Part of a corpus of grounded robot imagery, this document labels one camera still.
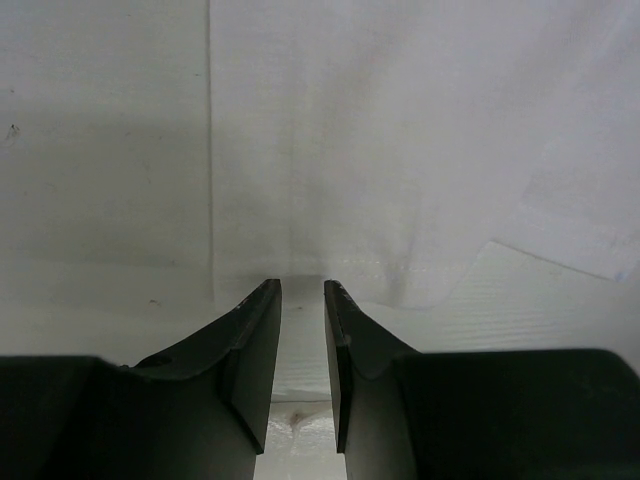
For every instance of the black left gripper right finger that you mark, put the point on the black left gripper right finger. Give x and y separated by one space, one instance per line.
524 414

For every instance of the white tank top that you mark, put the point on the white tank top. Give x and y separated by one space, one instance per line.
386 143

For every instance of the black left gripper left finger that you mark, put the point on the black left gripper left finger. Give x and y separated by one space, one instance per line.
198 409

